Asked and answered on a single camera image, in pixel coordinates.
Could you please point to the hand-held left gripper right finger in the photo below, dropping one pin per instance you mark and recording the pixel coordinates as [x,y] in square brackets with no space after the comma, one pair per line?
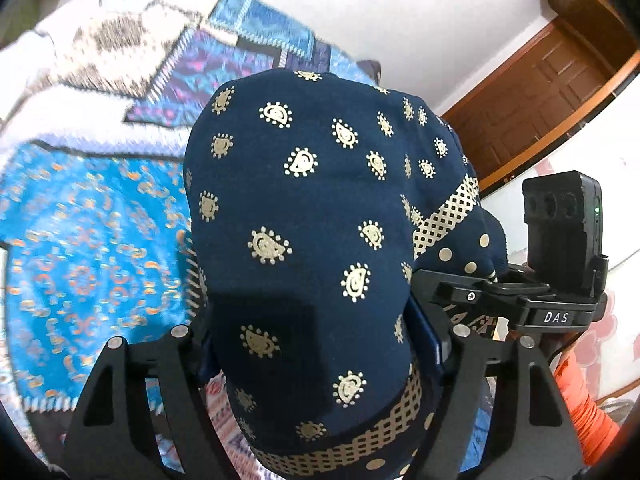
[425,331]

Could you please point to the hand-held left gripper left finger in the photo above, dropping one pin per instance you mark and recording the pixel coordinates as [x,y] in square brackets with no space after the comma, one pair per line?
[187,347]

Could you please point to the person's right forearm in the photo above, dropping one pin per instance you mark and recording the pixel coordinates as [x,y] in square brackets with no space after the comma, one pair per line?
[587,410]

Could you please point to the navy patterned hoodie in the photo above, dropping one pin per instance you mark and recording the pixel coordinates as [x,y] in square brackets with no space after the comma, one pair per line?
[300,200]

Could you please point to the blue patchwork bed sheet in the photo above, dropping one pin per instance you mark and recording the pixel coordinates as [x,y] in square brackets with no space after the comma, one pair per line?
[75,235]

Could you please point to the wooden door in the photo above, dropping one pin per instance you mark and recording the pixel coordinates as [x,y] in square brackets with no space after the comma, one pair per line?
[530,105]

